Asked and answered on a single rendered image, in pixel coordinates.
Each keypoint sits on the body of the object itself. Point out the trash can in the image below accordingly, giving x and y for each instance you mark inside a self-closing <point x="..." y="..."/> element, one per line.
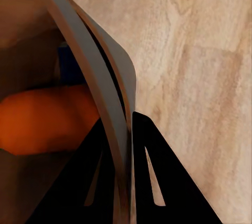
<point x="30" y="32"/>

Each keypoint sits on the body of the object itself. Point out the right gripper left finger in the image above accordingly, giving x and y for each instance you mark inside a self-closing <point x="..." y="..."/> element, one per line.
<point x="64" y="201"/>

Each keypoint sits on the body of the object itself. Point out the can of soda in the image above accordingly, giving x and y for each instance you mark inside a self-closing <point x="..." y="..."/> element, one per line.
<point x="46" y="120"/>
<point x="70" y="72"/>

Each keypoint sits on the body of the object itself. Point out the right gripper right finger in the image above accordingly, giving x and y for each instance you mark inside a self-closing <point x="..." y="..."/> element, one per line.
<point x="185" y="204"/>

